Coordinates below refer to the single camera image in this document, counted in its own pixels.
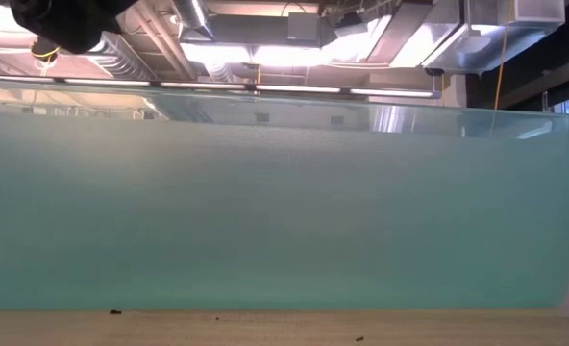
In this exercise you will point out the teal plastic bin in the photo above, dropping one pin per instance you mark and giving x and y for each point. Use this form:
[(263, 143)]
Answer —
[(284, 216)]

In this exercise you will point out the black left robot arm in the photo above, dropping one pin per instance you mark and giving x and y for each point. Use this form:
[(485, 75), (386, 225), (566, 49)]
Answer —
[(73, 24)]

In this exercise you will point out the ceiling light strip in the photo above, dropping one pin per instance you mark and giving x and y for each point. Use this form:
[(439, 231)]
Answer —
[(203, 85)]

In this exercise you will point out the yellow black hanging reel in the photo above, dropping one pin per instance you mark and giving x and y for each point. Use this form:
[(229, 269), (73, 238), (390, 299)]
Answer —
[(44, 49)]

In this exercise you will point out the round silver ventilation duct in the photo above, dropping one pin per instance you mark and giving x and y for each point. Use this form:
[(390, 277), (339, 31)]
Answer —
[(193, 17)]

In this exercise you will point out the spiral silver duct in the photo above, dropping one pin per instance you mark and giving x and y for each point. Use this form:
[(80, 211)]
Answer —
[(121, 57)]

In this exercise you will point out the large rectangular silver duct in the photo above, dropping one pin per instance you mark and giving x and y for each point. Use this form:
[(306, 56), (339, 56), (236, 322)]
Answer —
[(481, 43)]

